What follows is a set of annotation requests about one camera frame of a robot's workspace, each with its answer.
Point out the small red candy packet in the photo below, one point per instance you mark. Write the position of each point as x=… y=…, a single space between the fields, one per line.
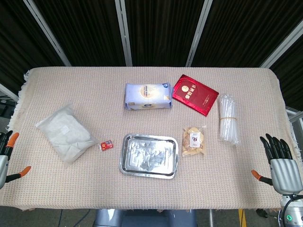
x=106 y=145

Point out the silver metal tray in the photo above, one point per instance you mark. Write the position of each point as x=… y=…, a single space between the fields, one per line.
x=148 y=156

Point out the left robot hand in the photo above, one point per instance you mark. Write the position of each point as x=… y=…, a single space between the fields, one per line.
x=2 y=160

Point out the white powder plastic bag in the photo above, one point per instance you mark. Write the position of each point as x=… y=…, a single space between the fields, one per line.
x=66 y=133

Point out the bundle of clear straws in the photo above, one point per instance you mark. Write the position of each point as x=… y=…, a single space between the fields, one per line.
x=228 y=119

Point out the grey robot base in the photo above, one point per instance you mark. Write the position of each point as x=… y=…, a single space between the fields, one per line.
x=145 y=218

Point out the red certificate booklet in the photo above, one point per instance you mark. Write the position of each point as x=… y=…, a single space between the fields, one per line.
x=195 y=95

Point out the clear plastic bag of snacks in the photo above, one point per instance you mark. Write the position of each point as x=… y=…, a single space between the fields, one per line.
x=193 y=141

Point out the blue white tissue pack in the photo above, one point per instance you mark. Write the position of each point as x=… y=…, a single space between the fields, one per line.
x=148 y=96

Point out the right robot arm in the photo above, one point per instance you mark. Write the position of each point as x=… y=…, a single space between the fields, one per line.
x=291 y=210

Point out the beige woven tablecloth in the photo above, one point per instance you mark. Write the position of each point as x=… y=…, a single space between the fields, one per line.
x=151 y=179

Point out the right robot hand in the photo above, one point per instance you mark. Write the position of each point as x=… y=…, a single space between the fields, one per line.
x=282 y=172

